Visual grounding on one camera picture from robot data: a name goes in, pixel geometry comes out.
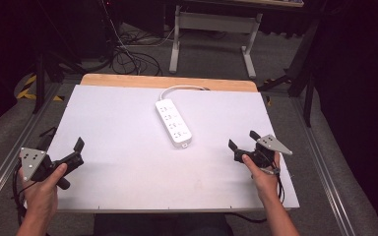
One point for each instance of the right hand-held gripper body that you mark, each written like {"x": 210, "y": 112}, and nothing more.
{"x": 270, "y": 144}

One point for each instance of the white power strip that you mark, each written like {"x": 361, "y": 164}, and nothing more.
{"x": 173, "y": 123}

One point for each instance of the person's right hand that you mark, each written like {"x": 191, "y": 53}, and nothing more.
{"x": 265, "y": 182}

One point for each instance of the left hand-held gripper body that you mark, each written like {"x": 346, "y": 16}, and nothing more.
{"x": 32, "y": 162}

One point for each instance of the person's left hand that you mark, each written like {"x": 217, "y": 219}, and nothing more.
{"x": 41, "y": 195}

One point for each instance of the yellow black floor tape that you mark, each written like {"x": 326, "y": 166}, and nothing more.
{"x": 29, "y": 87}

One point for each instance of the black metal stand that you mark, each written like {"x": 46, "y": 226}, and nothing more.
{"x": 308, "y": 85}
{"x": 39, "y": 82}

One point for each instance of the aluminium floor rail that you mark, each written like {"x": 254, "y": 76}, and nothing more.
{"x": 10, "y": 157}
{"x": 325, "y": 170}

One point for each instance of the person's dark lap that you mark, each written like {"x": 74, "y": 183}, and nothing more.
{"x": 162, "y": 226}

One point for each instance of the white metal desk frame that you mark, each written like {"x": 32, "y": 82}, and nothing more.
{"x": 216, "y": 23}

